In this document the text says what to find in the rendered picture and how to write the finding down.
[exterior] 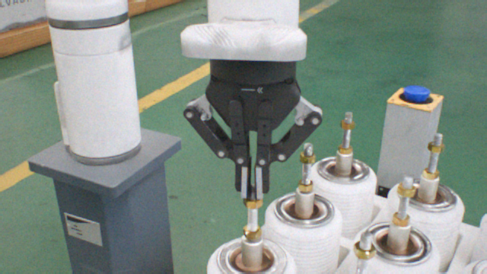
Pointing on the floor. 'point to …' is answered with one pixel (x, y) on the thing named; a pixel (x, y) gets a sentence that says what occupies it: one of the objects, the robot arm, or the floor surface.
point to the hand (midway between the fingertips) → (253, 177)
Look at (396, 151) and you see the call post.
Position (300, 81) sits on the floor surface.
